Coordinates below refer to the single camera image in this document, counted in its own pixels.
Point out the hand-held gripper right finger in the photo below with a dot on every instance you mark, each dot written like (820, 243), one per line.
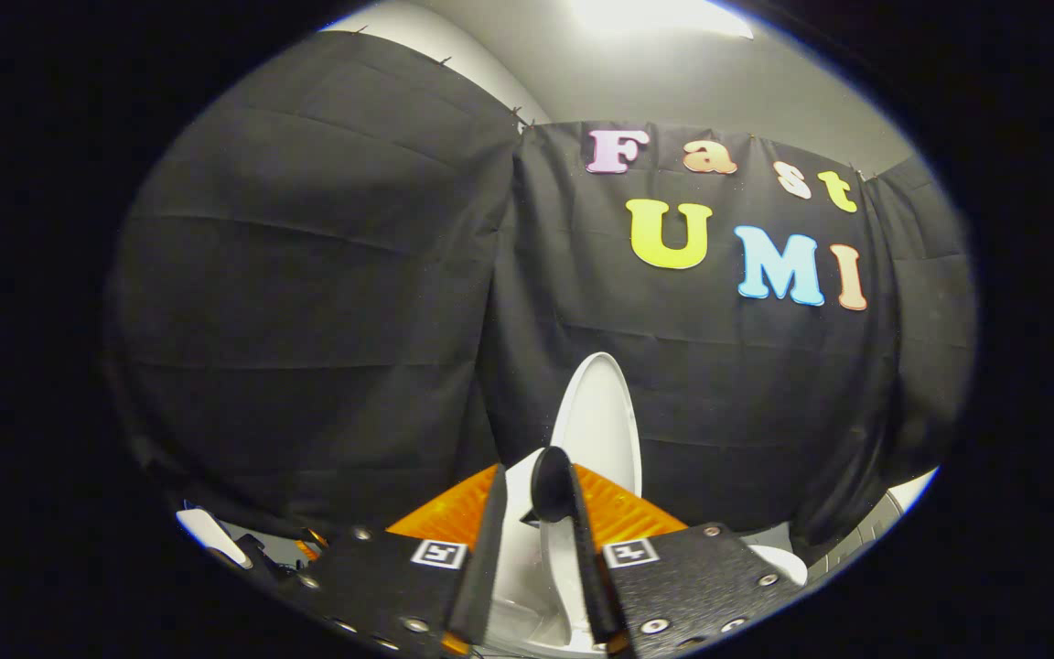
(596, 577)

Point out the white cabinet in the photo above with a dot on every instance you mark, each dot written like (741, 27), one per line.
(911, 490)

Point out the white toilet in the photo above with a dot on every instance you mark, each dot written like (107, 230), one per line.
(518, 567)

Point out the black round lid tab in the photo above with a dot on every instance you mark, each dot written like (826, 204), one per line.
(550, 483)

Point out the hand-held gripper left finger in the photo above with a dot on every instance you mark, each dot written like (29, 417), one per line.
(486, 558)

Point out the white toilet lid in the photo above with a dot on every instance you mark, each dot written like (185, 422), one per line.
(596, 421)

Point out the black backdrop cloth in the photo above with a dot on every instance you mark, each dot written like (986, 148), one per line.
(307, 320)

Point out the large ceiling light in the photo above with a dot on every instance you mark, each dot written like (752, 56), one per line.
(664, 16)

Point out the white rounded object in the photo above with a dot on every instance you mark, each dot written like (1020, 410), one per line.
(214, 538)

